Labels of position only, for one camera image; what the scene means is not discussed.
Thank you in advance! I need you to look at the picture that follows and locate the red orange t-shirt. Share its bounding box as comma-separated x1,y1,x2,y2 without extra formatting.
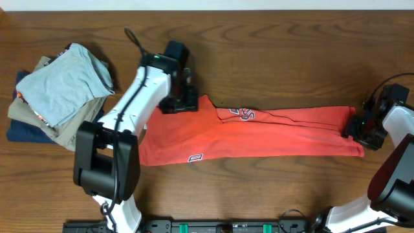
139,95,364,166

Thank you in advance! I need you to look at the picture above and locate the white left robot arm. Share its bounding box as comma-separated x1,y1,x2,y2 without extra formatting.
63,52,198,232

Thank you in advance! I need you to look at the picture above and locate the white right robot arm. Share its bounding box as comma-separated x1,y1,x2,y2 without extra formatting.
319,104,413,233

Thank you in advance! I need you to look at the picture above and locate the beige folded garment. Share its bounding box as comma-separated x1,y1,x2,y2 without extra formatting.
7,56,111,153

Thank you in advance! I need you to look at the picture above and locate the light blue folded garment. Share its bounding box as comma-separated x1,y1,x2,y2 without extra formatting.
16,43,114,127

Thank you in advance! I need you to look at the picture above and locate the navy blue folded garment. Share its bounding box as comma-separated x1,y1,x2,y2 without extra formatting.
6,71,104,144

